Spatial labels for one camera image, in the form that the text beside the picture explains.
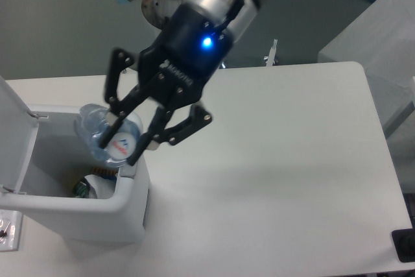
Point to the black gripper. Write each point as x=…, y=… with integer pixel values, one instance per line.
x=184, y=59

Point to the crushed clear plastic bottle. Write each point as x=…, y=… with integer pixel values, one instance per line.
x=106, y=146

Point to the clear plastic wrapper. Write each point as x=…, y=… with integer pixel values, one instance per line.
x=98, y=187

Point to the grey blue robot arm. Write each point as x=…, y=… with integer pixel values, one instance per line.
x=122, y=92

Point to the white trash can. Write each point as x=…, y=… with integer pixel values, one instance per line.
x=48, y=174

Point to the colourful trash inside can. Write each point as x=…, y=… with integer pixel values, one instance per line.
x=79, y=189

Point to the white trash can lid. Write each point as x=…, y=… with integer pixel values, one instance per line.
x=19, y=130

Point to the grey covered side table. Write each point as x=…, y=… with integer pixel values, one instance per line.
x=381, y=40

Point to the black device at edge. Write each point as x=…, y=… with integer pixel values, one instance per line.
x=404, y=244

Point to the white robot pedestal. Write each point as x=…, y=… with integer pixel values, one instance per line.
x=158, y=12

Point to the white pedestal base bracket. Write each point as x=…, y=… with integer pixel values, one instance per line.
x=271, y=59

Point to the white wall plate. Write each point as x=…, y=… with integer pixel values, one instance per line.
x=11, y=223

